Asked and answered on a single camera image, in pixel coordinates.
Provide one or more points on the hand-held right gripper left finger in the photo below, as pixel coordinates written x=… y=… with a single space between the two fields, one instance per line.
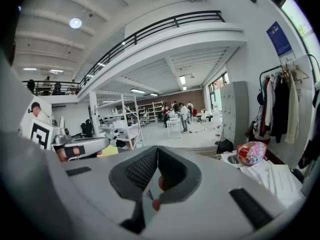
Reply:
x=95 y=196

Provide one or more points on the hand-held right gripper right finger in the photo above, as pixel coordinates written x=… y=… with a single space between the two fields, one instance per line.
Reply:
x=212 y=204

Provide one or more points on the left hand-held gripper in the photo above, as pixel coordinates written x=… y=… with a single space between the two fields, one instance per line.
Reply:
x=40 y=134

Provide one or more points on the table with yellow cloth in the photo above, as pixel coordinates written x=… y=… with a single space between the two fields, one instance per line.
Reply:
x=107 y=151

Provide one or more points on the person's left hand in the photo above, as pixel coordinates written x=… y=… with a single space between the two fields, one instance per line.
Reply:
x=61 y=156

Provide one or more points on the person's right hand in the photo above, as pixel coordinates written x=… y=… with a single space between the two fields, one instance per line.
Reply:
x=161 y=184

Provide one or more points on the white shelf rack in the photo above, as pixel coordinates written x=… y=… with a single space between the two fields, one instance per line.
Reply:
x=120 y=124
x=152 y=111

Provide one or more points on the black backpack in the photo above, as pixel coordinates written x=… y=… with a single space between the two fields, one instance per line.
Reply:
x=225 y=146

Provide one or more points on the colourful foil egg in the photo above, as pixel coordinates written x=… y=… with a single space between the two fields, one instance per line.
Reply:
x=251 y=152

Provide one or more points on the stack of white papers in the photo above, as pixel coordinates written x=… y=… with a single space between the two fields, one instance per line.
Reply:
x=275 y=179

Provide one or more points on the small white table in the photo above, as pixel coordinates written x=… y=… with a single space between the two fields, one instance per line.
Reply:
x=173 y=122

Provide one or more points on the grey lockers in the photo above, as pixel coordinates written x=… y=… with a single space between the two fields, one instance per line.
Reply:
x=235 y=109

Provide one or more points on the round ceiling lamp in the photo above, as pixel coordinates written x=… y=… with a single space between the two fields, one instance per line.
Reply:
x=75 y=23

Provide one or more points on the clothes rack with garments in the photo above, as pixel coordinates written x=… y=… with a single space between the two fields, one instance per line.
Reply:
x=281 y=104

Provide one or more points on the black balcony railing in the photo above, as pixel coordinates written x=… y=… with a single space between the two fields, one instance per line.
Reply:
x=197 y=14

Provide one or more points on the blue wall poster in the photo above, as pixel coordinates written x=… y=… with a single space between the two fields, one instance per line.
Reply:
x=280 y=39

